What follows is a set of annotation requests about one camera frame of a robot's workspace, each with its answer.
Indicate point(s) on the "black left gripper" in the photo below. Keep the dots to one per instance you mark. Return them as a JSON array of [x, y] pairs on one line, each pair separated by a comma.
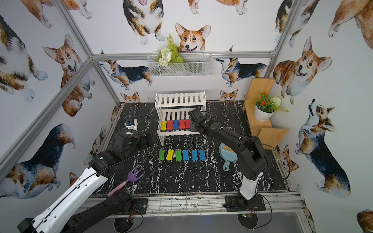
[[144, 139]]

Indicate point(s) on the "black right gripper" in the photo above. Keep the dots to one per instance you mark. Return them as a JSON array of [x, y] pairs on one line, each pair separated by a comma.
[[196, 117]]

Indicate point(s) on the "red eraser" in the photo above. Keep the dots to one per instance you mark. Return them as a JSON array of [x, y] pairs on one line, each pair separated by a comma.
[[170, 125], [188, 124], [182, 125]]

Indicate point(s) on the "light blue eraser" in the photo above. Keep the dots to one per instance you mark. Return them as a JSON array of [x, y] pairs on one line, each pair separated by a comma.
[[194, 155], [185, 155], [202, 155]]

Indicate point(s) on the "yellow eraser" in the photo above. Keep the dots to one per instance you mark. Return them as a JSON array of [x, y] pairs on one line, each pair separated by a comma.
[[170, 154], [163, 126]]

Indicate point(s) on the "green eraser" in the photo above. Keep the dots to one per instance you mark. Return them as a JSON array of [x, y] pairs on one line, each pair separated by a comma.
[[161, 155], [178, 154]]

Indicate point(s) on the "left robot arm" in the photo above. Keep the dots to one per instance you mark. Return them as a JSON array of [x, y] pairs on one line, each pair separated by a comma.
[[61, 216]]

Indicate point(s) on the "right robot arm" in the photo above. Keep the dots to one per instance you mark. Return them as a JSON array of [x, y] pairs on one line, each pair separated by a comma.
[[252, 158]]

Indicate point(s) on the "white wooden two-tier shelf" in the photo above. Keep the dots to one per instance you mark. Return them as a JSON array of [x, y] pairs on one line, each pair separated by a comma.
[[175, 106]]

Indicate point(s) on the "wooden corner shelf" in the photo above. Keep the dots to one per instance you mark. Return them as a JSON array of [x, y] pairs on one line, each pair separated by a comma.
[[268, 135]]

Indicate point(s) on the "teal dustpan with brush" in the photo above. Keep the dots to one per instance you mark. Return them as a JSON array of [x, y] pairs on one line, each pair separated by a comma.
[[228, 155]]

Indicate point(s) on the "purple pink garden fork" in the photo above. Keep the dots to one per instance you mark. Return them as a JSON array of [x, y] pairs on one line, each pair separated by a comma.
[[134, 175]]

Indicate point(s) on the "white plant pot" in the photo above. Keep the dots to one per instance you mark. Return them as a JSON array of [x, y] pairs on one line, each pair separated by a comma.
[[261, 116]]

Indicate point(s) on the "green potted plant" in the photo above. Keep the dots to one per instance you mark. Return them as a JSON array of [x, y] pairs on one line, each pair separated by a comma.
[[268, 104]]

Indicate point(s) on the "artificial fern and flowers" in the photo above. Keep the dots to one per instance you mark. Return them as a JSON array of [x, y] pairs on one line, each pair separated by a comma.
[[169, 54]]

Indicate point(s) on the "white wire wall basket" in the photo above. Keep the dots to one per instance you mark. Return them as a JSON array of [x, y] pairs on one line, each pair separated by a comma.
[[190, 64]]

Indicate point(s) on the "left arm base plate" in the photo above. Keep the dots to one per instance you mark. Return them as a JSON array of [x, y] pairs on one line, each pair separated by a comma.
[[139, 205]]

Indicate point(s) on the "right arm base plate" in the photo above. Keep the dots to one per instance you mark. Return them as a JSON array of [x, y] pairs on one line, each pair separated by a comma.
[[239, 203]]

